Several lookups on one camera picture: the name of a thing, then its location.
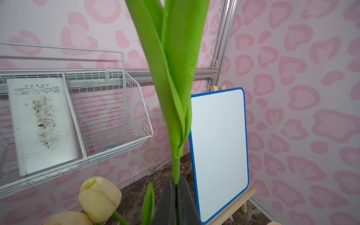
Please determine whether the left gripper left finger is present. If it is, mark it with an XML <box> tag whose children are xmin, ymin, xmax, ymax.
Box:
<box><xmin>151</xmin><ymin>177</ymin><xmax>177</xmax><ymax>225</ymax></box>

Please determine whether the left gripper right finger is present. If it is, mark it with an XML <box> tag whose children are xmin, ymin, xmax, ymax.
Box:
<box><xmin>177</xmin><ymin>177</ymin><xmax>202</xmax><ymax>225</ymax></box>

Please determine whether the orange tulip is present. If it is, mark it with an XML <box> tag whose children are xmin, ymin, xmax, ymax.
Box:
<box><xmin>78</xmin><ymin>177</ymin><xmax>129</xmax><ymax>225</ymax></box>

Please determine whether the cream white tulip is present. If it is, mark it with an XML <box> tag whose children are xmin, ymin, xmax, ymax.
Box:
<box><xmin>44</xmin><ymin>211</ymin><xmax>93</xmax><ymax>225</ymax></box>

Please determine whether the small yellow tulip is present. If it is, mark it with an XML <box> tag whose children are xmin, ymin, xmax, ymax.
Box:
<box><xmin>126</xmin><ymin>1</ymin><xmax>210</xmax><ymax>183</ymax></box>

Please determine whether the small whiteboard on easel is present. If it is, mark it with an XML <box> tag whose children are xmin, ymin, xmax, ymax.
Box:
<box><xmin>189</xmin><ymin>88</ymin><xmax>256</xmax><ymax>225</ymax></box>

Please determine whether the white wire wall shelf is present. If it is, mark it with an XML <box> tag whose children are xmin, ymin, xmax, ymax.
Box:
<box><xmin>1</xmin><ymin>42</ymin><xmax>153</xmax><ymax>198</ymax></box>

